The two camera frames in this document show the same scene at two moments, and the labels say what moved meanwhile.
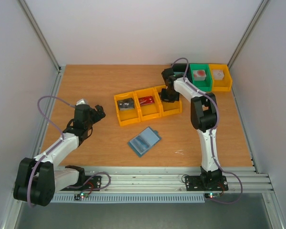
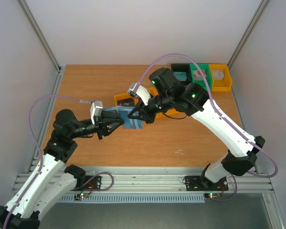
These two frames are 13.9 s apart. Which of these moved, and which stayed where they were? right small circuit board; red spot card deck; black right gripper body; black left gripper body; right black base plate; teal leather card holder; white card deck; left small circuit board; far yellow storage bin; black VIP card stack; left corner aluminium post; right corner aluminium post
Moved: teal leather card holder; black right gripper body; black left gripper body
Stayed: left small circuit board; far yellow storage bin; white card deck; right black base plate; left corner aluminium post; right small circuit board; right corner aluminium post; black VIP card stack; red spot card deck
